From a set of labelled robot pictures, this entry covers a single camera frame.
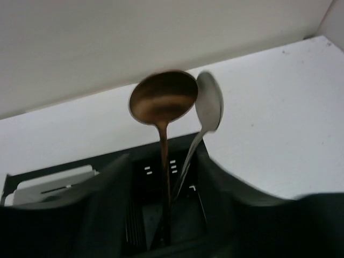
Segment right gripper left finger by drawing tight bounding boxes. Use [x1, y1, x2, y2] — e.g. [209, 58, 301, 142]
[1, 154, 132, 257]

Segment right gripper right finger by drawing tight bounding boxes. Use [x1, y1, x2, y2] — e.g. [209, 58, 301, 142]
[197, 155, 343, 257]

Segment silver spoon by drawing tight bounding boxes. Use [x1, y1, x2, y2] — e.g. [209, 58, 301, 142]
[172, 71, 224, 203]

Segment large copper spoon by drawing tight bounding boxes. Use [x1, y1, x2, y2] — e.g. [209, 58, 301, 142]
[128, 70, 198, 245]

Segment black utensil caddy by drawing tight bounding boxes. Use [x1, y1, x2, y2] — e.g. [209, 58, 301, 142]
[1, 142, 211, 257]

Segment white insert bin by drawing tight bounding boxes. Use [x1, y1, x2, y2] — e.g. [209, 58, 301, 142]
[5, 165, 99, 206]

